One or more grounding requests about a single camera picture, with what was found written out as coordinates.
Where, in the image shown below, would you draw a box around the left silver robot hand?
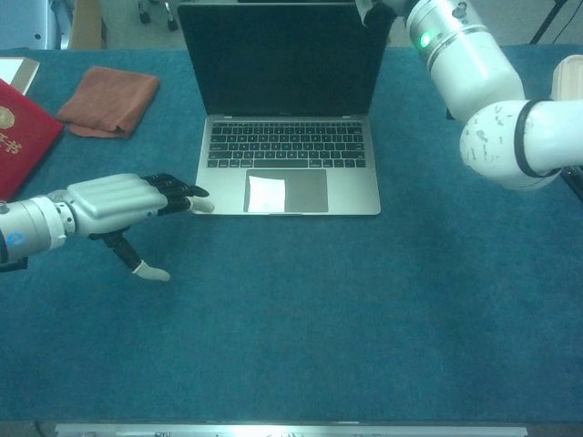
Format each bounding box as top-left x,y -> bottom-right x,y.
66,172 -> 216,281

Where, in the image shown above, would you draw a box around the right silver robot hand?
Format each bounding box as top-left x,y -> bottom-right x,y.
355,0 -> 423,27

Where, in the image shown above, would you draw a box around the silver laptop with apple logo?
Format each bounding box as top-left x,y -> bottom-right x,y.
176,2 -> 394,217

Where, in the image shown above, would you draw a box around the orange folded cloth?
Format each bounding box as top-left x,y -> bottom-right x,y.
56,66 -> 161,139

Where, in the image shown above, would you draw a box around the red certificate book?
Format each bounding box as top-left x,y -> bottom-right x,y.
0,76 -> 65,201

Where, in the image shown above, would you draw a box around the black tripod leg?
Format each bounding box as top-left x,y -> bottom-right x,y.
528,0 -> 570,46

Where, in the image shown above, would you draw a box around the white flat box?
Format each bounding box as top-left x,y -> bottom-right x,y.
0,56 -> 41,97

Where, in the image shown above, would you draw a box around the brown cardboard board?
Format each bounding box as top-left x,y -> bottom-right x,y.
67,0 -> 108,50

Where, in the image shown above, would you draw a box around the silver metal panel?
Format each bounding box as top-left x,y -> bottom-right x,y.
0,0 -> 74,50

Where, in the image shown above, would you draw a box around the white stacked plastic boxes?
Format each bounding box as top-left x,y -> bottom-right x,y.
551,54 -> 583,102

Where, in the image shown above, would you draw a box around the teal felt table cover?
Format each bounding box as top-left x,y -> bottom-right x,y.
0,44 -> 583,422

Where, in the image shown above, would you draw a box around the black stapler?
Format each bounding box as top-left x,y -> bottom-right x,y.
562,166 -> 583,204

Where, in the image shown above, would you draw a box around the aluminium profile rail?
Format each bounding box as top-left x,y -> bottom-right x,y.
54,422 -> 529,437

